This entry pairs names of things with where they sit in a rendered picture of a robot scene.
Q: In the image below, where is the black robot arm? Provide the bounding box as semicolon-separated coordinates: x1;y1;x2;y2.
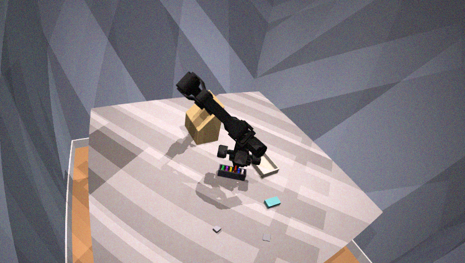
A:
176;71;267;167

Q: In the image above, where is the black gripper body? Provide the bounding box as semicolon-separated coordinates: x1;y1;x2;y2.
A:
217;142;261;165

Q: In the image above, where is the light blue rectangular block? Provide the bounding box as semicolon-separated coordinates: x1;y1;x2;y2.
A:
264;196;281;209

